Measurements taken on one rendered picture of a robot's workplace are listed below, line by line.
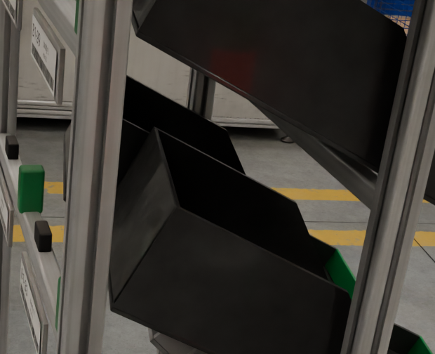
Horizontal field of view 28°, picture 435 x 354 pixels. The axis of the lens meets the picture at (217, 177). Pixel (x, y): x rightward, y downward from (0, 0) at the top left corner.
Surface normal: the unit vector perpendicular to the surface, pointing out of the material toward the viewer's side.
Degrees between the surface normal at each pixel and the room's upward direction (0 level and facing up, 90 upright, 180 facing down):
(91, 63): 90
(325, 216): 0
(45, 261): 0
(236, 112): 90
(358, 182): 90
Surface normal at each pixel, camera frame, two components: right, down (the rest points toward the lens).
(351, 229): 0.12, -0.92
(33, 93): 0.22, 0.40
